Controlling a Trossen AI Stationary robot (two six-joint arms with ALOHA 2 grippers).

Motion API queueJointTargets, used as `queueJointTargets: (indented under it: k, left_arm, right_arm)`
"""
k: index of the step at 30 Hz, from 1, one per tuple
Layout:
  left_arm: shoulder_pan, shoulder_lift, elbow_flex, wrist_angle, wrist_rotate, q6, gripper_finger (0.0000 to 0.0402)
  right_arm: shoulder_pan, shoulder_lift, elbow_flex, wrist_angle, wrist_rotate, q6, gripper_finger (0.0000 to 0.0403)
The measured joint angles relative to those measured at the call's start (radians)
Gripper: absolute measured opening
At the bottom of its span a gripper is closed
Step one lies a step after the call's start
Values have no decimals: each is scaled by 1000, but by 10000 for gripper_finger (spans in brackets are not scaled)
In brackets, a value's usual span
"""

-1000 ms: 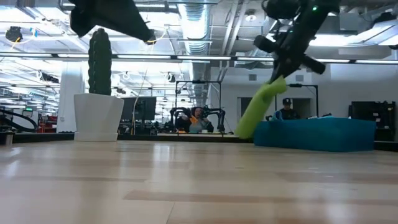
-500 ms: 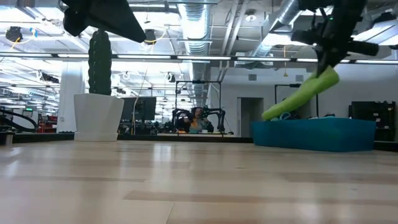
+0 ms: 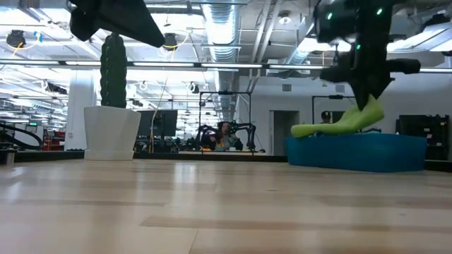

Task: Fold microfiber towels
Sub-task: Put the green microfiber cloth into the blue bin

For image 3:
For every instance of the small black robot arm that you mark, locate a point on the small black robot arm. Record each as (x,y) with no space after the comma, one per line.
(247,130)
(205,137)

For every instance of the white column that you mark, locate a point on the white column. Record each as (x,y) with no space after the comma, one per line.
(79,109)

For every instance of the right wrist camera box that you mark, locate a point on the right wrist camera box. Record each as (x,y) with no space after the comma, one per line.
(335,21)

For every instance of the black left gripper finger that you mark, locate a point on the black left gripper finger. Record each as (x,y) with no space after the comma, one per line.
(134,21)

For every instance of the white hexagonal plant pot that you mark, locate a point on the white hexagonal plant pot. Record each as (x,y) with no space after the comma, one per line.
(111,132)

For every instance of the silver ventilation duct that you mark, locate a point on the silver ventilation duct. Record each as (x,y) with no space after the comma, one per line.
(222,28)
(300,56)

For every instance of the black aluminium table frame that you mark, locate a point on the black aluminium table frame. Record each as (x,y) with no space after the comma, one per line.
(212,157)

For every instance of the black monitor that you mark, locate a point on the black monitor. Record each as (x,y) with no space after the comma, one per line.
(157,123)

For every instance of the person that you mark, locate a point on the person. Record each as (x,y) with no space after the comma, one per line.
(226,135)
(325,117)

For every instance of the wooden workbench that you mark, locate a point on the wooden workbench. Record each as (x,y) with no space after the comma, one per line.
(219,153)

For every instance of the green microfiber towel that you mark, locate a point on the green microfiber towel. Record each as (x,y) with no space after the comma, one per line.
(339,123)

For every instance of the black ceiling dome device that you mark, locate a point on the black ceiling dome device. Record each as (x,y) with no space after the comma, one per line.
(170,40)
(16,38)

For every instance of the red tool cabinet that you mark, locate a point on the red tool cabinet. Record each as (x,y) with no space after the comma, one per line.
(53,141)

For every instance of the teal plastic bin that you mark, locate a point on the teal plastic bin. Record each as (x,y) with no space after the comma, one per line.
(356,151)

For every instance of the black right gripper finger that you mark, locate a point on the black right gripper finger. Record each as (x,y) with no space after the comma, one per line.
(365,97)

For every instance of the black metal stand frame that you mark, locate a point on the black metal stand frame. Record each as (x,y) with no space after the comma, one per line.
(226,92)
(335,96)

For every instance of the green cactus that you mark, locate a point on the green cactus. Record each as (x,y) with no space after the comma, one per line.
(113,70)

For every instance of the black storage shelf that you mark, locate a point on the black storage shelf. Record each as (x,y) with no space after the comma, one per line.
(423,137)

